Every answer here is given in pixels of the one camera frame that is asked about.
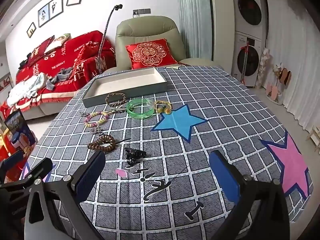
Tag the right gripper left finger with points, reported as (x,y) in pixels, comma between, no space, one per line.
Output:
(85,177)

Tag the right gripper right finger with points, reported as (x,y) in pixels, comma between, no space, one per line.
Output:
(229,178)

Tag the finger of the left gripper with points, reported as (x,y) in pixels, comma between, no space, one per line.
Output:
(42,169)
(11,161)

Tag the silver pink heart charm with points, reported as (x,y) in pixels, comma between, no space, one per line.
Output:
(96,130)

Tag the black hair claw clip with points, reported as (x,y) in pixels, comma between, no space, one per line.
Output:
(133,155)

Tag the green translucent bangle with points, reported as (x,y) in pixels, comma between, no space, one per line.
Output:
(140,108)

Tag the grey jewelry tray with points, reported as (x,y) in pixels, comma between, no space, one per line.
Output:
(132,83)

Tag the blue snack box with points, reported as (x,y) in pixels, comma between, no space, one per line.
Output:
(22,137)

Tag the grey checkered tablecloth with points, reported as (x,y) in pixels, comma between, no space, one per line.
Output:
(172,193)

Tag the white clothes on sofa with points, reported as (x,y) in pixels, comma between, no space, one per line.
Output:
(26,89)

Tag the sofa with red blanket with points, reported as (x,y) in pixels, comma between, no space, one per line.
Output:
(89,54)

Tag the grey cloth on sofa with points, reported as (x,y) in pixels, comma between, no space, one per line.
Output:
(62,75)

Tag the red pillow on sofa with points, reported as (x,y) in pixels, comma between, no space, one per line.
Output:
(39,51)

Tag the lower washing machine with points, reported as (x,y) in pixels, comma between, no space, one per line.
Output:
(246,58)

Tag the red embroidered cushion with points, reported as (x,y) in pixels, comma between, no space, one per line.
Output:
(150,54)

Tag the green leather armchair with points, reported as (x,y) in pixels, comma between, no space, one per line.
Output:
(150,28)

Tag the teal curtain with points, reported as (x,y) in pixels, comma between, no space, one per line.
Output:
(195,17)

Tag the small picture frame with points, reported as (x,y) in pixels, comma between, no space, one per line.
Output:
(31,29)

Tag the double picture frame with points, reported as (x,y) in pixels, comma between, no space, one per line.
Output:
(49,11)

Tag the wall switch panel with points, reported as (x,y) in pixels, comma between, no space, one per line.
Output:
(138,12)

